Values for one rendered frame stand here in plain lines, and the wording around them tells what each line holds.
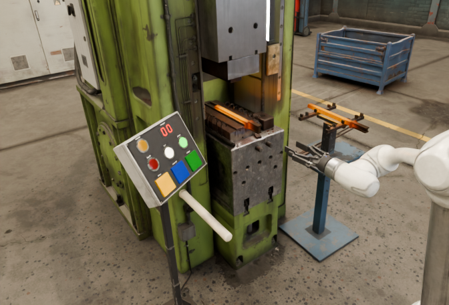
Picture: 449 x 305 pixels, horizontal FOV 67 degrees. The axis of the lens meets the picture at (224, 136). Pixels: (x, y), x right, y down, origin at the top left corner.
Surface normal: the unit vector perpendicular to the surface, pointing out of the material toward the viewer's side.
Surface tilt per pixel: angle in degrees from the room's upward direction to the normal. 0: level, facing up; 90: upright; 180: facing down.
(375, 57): 89
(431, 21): 90
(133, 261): 0
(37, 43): 89
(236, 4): 90
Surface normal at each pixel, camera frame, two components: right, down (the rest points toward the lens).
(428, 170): -0.89, 0.15
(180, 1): 0.58, 0.36
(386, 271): -0.04, -0.89
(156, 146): 0.73, -0.27
